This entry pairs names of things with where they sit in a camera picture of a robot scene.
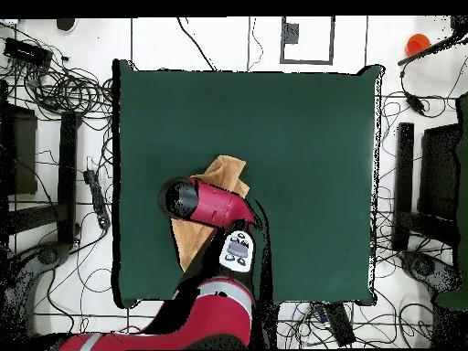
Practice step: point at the yellow terry towel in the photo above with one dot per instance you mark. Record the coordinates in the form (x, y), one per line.
(226, 172)

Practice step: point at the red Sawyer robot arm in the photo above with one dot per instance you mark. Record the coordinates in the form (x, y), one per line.
(215, 206)

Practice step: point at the black flat panel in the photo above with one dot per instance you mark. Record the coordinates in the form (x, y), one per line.
(22, 153)
(438, 172)

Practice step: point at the dark green table cloth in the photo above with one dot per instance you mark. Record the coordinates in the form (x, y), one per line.
(292, 164)

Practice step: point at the black power strip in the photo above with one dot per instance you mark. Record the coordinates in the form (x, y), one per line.
(98, 199)
(340, 325)

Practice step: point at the black upright bar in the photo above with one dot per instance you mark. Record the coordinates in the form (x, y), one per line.
(67, 175)
(404, 182)

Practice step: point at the dark grey square plate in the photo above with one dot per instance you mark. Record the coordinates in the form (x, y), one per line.
(290, 33)

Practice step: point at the black chair base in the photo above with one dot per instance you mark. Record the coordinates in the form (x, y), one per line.
(47, 256)
(426, 268)

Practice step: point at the black power adapter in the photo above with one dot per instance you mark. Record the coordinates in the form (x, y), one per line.
(415, 103)

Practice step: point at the orange cup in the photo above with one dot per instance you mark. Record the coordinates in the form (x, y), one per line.
(416, 44)

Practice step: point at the dark oval object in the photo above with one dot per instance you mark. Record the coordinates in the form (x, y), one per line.
(65, 23)

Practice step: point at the black rod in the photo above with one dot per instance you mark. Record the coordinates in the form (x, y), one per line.
(427, 49)

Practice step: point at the black network box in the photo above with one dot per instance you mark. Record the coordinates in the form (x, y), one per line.
(27, 53)

